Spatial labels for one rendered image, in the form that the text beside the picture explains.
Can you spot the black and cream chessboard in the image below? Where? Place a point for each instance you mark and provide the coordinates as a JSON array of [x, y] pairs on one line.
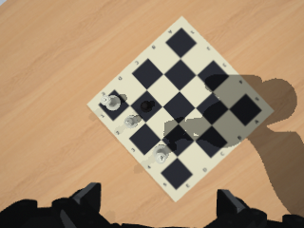
[[202, 109]]

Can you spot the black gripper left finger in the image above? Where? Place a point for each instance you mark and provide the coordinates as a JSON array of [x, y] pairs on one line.
[[63, 213]]

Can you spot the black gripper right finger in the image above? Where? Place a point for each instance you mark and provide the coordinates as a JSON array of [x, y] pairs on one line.
[[233, 212]]

